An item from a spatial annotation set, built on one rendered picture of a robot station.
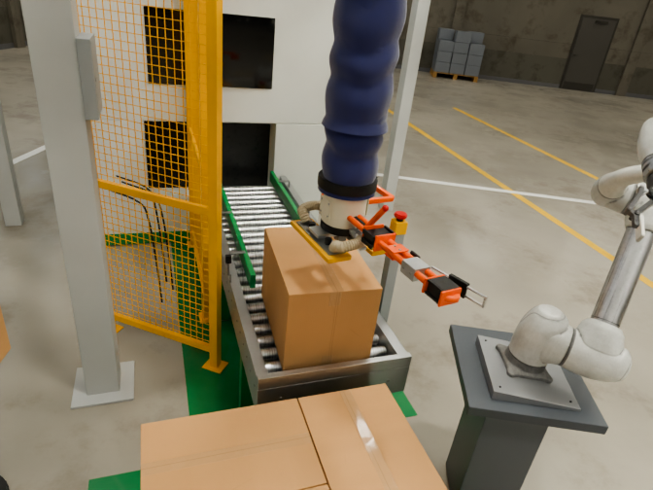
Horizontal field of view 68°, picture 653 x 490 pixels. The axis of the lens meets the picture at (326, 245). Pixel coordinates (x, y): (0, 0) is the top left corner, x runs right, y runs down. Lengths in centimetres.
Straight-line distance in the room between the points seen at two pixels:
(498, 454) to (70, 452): 193
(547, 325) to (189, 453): 136
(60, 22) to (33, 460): 187
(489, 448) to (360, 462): 62
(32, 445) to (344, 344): 155
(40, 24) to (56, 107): 29
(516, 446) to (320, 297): 101
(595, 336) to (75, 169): 212
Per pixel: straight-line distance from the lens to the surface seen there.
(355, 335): 214
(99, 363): 280
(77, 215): 235
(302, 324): 202
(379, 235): 165
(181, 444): 193
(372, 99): 166
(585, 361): 203
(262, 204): 369
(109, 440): 273
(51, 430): 285
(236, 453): 189
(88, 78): 215
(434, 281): 146
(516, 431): 222
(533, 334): 199
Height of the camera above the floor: 202
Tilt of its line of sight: 28 degrees down
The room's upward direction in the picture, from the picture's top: 7 degrees clockwise
